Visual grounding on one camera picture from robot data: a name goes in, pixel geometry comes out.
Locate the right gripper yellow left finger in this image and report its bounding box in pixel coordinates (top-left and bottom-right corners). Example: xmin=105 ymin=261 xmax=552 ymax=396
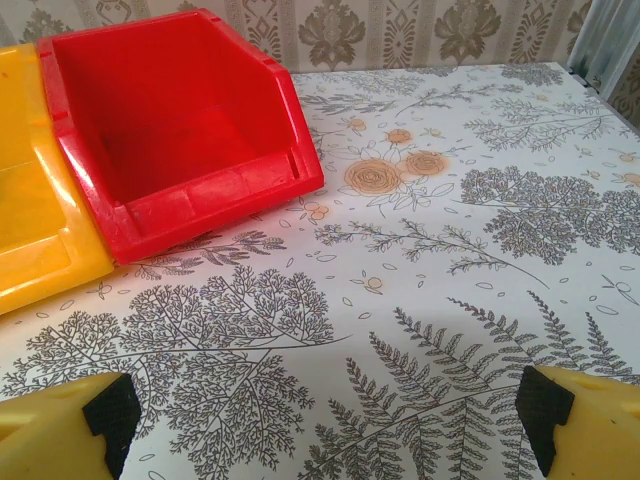
xmin=0 ymin=372 xmax=140 ymax=480

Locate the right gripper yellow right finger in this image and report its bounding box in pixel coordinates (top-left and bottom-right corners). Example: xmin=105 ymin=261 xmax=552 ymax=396
xmin=519 ymin=364 xmax=640 ymax=480

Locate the yellow plastic bin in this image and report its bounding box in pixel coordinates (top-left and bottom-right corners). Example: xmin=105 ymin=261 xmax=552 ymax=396
xmin=0 ymin=43 xmax=115 ymax=316

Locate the red plastic bin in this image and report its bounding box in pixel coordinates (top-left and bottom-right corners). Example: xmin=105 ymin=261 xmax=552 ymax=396
xmin=35 ymin=8 xmax=325 ymax=266

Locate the aluminium frame post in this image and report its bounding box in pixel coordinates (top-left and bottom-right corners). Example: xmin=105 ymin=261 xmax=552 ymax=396
xmin=567 ymin=0 xmax=640 ymax=119

